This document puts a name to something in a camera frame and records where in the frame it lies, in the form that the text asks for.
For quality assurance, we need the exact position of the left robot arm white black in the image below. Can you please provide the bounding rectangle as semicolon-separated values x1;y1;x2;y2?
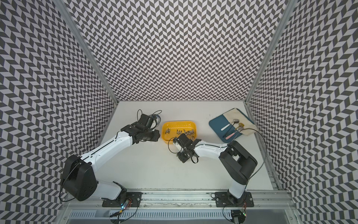
60;114;161;203

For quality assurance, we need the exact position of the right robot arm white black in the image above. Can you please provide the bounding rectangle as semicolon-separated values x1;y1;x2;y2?
170;134;258;204

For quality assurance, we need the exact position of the yellow plastic storage box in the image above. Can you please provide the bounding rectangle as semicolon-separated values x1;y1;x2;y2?
161;121;197;143

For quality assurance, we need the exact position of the blue white patterned bowl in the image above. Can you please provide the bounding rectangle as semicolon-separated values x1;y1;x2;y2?
153;114;161;126

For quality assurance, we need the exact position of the teal blue tray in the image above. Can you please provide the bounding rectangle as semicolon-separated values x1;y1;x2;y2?
209;114;252;143

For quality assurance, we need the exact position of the white spoon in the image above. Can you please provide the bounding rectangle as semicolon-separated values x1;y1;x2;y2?
221;119;240;131

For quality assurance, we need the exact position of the beige cloth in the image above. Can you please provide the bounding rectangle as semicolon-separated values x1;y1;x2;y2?
223;108;258;136

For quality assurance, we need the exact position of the pink handled spoon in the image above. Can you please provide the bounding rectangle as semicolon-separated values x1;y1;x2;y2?
225;127;244;140

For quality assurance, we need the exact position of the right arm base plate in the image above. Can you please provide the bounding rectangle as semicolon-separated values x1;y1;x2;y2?
213;191;255;208

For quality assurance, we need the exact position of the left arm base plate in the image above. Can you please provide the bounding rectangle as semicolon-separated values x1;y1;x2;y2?
102;191;143;208

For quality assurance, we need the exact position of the aluminium front rail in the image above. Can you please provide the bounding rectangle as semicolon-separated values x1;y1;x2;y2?
60;189;297;211

